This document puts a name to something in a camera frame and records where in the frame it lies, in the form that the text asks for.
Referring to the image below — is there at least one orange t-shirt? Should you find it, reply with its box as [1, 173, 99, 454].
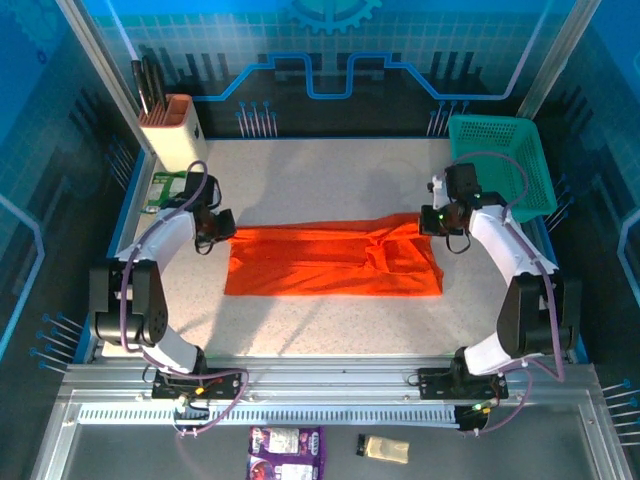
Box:
[223, 212, 445, 299]

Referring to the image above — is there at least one white slotted cable duct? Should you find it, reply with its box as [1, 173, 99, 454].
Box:
[78, 402, 462, 427]

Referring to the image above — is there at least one purple snack packet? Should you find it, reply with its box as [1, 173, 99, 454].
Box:
[247, 425, 326, 480]

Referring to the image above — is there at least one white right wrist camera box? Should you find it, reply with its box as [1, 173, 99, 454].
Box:
[428, 171, 450, 212]

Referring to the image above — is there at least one teal plastic basket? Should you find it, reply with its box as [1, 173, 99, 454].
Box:
[447, 113, 559, 224]

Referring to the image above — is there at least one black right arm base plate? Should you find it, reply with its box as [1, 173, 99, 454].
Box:
[416, 367, 509, 400]

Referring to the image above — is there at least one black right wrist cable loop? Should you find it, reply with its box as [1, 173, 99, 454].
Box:
[445, 231, 472, 255]

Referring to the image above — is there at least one black handled knife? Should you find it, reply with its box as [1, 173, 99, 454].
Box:
[141, 54, 157, 112]
[130, 59, 147, 114]
[151, 59, 169, 109]

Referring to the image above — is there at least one cream knife block orange top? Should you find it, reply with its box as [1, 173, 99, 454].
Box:
[137, 93, 210, 175]

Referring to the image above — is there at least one beige small packet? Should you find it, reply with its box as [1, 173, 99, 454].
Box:
[356, 433, 411, 465]

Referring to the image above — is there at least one aluminium frame rail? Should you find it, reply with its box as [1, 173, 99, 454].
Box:
[29, 349, 634, 480]

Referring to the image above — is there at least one aluminium frame post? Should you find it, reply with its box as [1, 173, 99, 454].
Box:
[514, 0, 604, 121]
[53, 0, 152, 154]

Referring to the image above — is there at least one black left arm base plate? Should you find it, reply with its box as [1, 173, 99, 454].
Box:
[151, 368, 242, 400]

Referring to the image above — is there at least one green snack packet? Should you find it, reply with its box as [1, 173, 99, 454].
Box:
[143, 170, 194, 214]

